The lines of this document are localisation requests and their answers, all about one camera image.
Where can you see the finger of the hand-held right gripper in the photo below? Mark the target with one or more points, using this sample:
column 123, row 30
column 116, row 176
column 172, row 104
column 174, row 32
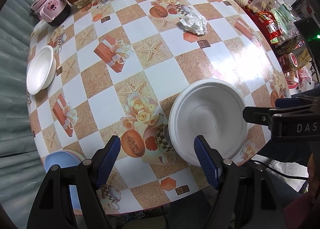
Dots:
column 287, row 102
column 257, row 115

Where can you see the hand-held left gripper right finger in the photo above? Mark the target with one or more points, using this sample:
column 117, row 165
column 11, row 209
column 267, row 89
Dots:
column 205, row 161

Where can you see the grey-green pleated curtain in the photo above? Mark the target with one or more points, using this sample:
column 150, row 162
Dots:
column 12, row 119

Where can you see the person's right forearm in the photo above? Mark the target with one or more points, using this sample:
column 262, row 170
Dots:
column 305, row 214

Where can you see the green snack packet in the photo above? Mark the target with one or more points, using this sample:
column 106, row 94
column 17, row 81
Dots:
column 283, row 14

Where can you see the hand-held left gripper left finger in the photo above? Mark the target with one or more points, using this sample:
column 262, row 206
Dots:
column 107, row 161

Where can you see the pink cup with lid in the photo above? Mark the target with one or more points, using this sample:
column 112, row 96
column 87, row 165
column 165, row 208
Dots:
column 51, row 7

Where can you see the small white bowl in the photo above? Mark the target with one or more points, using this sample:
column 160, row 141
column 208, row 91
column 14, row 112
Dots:
column 40, row 69

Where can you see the red snack bag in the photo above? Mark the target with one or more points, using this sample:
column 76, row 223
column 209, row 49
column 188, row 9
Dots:
column 268, row 25

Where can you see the large white bowl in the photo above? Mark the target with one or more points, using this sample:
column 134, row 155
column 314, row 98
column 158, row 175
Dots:
column 207, row 119

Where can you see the checkered printed tablecloth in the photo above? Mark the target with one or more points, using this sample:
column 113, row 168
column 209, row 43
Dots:
column 150, row 69

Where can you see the round red and white tub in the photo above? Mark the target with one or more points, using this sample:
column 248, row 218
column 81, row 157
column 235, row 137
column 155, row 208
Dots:
column 298, row 59

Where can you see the crumpled white tissue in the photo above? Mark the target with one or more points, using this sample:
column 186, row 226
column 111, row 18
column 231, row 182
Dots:
column 193, row 23

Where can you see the person's right hand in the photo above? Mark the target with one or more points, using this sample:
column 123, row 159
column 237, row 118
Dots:
column 314, row 176

